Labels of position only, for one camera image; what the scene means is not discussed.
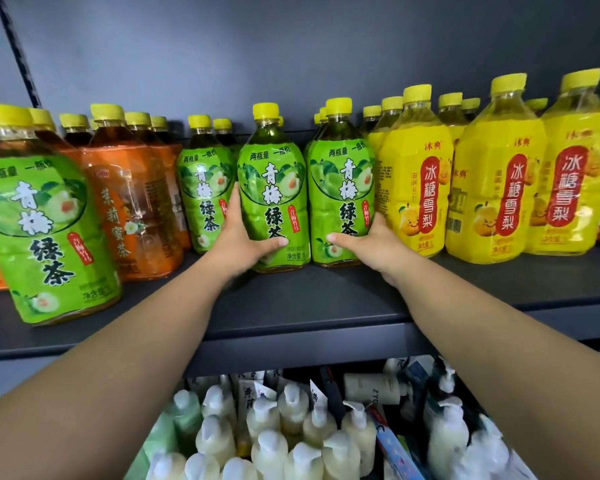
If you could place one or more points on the pale green pump bottle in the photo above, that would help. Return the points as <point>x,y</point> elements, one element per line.
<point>152,444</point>
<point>185,414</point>

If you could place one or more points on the green label tea bottle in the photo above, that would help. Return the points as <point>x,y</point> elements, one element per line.
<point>35,229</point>
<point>272,189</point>
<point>341,184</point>

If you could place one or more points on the white lotion bottle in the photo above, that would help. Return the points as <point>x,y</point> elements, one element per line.
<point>372,388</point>

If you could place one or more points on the blue toothpaste box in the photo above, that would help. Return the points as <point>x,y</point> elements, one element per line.
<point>395,444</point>

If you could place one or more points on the row of yellow drink bottles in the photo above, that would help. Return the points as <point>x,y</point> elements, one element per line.
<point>495,194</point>

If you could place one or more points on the person's right thumb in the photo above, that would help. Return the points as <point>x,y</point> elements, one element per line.
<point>345,240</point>

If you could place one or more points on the person's left forearm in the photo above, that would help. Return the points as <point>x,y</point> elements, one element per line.
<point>115,364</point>

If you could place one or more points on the person's left hand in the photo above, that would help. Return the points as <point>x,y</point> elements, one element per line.
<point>230,247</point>

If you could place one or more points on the cluster of cream pump bottles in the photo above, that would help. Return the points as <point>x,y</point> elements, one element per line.
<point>290,434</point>

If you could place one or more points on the cluster of white pump bottles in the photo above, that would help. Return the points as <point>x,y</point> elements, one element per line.
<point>450,434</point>

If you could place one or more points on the person's right hand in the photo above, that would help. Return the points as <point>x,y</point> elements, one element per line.
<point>380,249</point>

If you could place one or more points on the row of green tea bottles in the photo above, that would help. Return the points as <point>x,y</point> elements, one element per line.
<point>205,184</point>

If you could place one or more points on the black slotted shelf upright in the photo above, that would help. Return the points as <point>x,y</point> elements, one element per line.
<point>19,49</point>

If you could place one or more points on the dark grey metal shelf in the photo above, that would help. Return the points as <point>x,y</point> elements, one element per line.
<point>300,309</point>

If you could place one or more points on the row of orange tea bottles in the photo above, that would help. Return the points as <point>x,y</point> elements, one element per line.
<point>140,209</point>

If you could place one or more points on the person's left thumb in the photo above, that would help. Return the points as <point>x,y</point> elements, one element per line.
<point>271,246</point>

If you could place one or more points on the person's right forearm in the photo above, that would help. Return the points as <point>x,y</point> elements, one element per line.
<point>505,374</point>

